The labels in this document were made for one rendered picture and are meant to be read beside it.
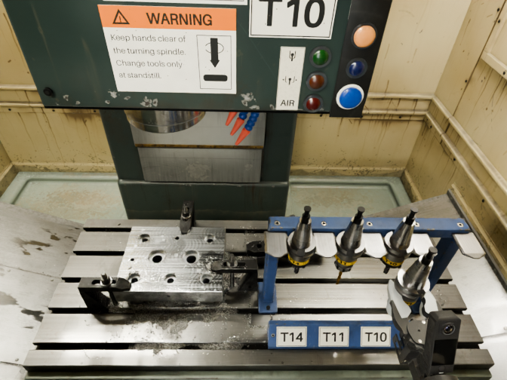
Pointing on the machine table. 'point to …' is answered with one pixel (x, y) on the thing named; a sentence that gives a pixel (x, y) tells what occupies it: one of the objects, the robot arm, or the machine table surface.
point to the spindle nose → (163, 120)
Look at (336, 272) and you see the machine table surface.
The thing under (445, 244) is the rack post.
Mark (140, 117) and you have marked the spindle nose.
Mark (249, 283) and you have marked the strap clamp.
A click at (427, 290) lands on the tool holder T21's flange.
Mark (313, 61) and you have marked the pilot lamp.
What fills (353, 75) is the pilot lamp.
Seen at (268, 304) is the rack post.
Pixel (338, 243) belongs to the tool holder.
